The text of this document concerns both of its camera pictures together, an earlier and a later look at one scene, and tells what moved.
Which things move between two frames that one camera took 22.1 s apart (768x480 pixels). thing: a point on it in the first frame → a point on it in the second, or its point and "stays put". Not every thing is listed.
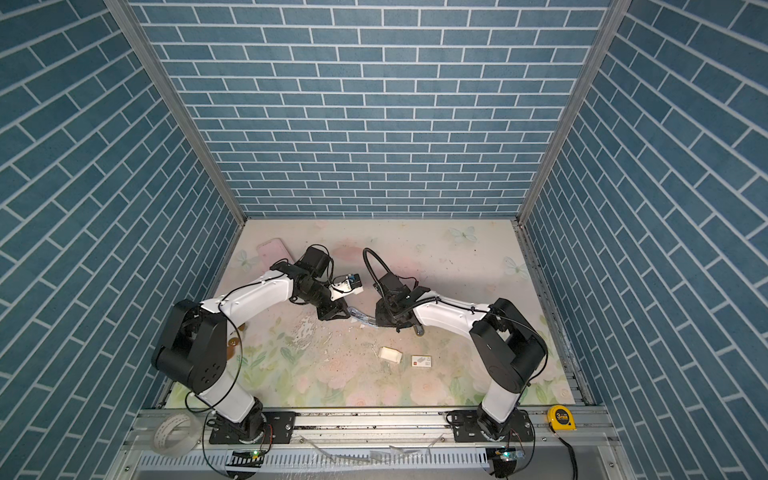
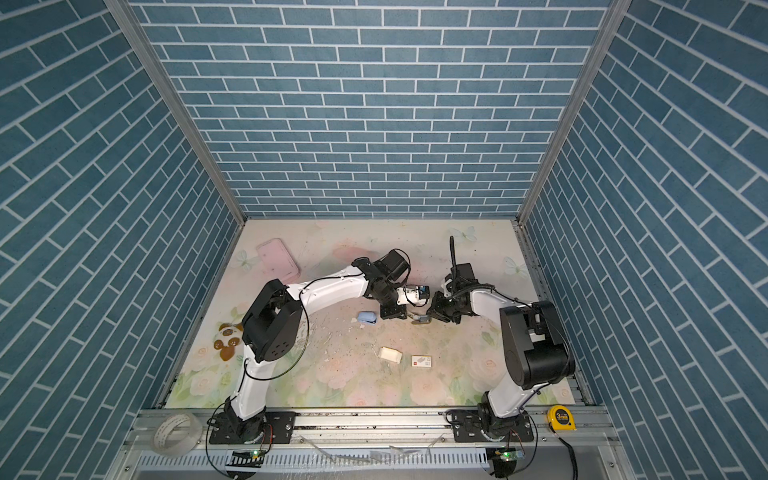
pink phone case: [270, 251] stays put
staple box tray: [390, 354] stays put
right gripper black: [380, 319] → [437, 309]
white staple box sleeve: [422, 361] stays put
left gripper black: [331, 312] → [396, 311]
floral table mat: [287, 356] stays put
